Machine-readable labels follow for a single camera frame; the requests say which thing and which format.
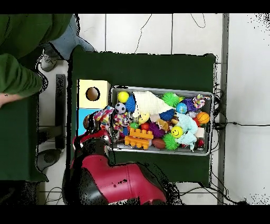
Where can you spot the plain yellow ball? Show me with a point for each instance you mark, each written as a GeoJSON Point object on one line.
{"type": "Point", "coordinates": [123, 97]}

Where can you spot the person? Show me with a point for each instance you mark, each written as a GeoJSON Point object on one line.
{"type": "Point", "coordinates": [21, 31]}

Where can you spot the person's hand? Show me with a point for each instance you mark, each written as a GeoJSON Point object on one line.
{"type": "Point", "coordinates": [8, 99]}

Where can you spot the mint green muslin cloth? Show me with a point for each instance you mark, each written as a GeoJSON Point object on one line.
{"type": "Point", "coordinates": [187, 124]}

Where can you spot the cream muslin cloth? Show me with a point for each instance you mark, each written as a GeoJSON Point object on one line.
{"type": "Point", "coordinates": [149, 103]}

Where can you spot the wooden box with three holes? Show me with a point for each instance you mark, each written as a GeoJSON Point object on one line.
{"type": "Point", "coordinates": [101, 86]}

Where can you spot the black and white soccer ball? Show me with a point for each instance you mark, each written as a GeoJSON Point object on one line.
{"type": "Point", "coordinates": [120, 108]}

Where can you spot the green spiky rubber ball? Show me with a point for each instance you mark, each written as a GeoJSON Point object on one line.
{"type": "Point", "coordinates": [170, 99]}

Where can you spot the blue globe ball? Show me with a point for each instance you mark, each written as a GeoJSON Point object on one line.
{"type": "Point", "coordinates": [181, 108]}

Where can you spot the yellow smiley ball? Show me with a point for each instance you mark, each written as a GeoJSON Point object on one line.
{"type": "Point", "coordinates": [176, 132]}

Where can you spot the dark green table cloth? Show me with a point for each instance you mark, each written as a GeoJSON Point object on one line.
{"type": "Point", "coordinates": [147, 69]}
{"type": "Point", "coordinates": [16, 137]}

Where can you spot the colourful polka dot cloth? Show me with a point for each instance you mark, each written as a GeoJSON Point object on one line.
{"type": "Point", "coordinates": [104, 116]}
{"type": "Point", "coordinates": [121, 121]}

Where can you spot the orange toy basketball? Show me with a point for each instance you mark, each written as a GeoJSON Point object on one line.
{"type": "Point", "coordinates": [203, 118]}

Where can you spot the black monitor on stand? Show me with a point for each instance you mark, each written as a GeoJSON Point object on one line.
{"type": "Point", "coordinates": [60, 105]}

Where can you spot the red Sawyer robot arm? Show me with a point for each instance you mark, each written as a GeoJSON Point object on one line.
{"type": "Point", "coordinates": [126, 179]}

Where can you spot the orange toy building brick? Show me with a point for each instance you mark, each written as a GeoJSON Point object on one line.
{"type": "Point", "coordinates": [138, 139]}

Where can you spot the shallow mesh bin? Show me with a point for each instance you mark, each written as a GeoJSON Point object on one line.
{"type": "Point", "coordinates": [185, 150]}

